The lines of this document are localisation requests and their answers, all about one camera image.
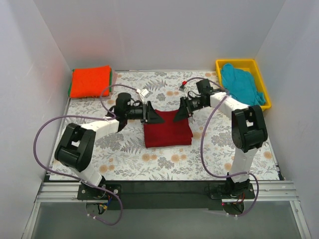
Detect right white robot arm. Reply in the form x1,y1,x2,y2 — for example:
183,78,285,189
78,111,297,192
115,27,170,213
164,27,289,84
173,77,268,198

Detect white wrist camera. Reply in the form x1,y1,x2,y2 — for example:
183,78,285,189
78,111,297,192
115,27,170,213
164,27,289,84
139,89,149,98
178,81,188,94

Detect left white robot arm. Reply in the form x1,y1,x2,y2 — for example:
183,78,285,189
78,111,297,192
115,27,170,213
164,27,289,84
54,93,164,199

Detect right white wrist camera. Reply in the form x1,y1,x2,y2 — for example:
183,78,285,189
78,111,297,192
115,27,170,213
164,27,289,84
178,81,188,94

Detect folded pink t-shirt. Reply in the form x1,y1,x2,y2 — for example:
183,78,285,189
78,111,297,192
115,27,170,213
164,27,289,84
106,70,118,99

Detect floral patterned table mat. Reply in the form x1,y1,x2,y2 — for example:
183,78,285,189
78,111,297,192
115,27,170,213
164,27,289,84
49,70,280,181

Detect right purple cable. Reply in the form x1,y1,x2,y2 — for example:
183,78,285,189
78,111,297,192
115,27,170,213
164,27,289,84
183,77,260,217

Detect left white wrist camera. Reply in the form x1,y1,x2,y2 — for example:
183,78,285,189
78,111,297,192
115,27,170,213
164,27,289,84
139,89,149,98

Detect purple cable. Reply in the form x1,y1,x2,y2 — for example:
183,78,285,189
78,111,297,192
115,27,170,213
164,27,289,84
183,77,260,217
33,84,124,226

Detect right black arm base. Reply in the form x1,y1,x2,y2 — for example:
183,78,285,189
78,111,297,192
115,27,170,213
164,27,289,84
204,178,255,200

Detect teal t-shirt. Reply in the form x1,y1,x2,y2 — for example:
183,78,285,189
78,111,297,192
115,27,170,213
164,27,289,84
221,63,266,106

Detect folded orange t-shirt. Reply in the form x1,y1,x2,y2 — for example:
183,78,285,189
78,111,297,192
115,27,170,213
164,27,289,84
70,65,112,98

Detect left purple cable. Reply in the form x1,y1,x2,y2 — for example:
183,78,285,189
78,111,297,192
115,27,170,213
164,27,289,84
33,84,124,226

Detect dark red t-shirt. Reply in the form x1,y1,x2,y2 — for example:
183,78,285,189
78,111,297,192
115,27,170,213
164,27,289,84
144,110,193,148

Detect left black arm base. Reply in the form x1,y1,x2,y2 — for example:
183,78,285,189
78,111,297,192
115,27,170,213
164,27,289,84
77,184,122,200

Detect yellow plastic bin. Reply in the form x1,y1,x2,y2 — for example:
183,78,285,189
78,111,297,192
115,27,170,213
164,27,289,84
215,58,272,111

